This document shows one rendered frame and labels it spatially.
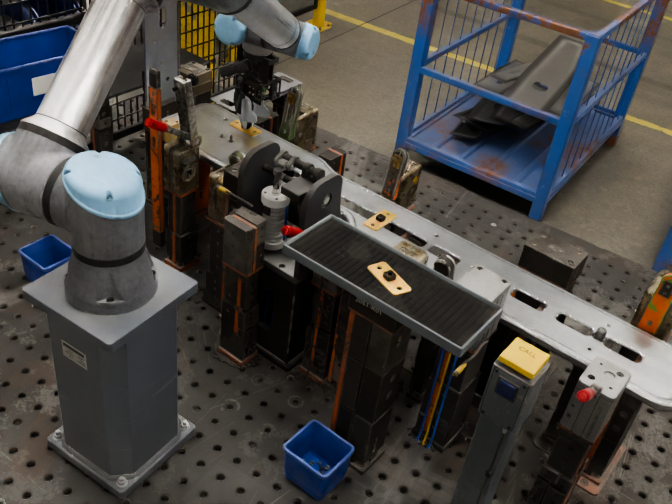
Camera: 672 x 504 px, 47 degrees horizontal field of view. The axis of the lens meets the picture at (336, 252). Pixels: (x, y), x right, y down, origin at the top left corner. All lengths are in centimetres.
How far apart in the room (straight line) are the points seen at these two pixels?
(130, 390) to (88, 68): 54
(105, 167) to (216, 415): 66
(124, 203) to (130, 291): 16
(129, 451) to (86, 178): 54
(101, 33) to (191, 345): 78
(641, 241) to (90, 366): 300
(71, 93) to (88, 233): 23
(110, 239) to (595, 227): 297
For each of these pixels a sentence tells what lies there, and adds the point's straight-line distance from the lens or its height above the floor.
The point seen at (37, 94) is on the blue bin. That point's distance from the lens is 202.
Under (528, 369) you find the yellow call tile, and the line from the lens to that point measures 123.
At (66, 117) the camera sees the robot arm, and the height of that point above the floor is 136.
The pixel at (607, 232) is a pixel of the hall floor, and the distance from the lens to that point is 389.
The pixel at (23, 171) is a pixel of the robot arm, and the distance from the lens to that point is 129.
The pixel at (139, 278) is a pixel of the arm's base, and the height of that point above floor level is 115.
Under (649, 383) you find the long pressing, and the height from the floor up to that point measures 100.
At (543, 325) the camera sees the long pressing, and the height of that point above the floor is 100.
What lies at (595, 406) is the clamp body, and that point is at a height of 102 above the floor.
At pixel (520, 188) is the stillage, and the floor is 18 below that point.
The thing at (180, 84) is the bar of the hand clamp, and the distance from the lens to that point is 177.
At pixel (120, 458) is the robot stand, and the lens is 152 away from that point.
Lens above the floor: 197
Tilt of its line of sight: 37 degrees down
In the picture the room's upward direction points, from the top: 8 degrees clockwise
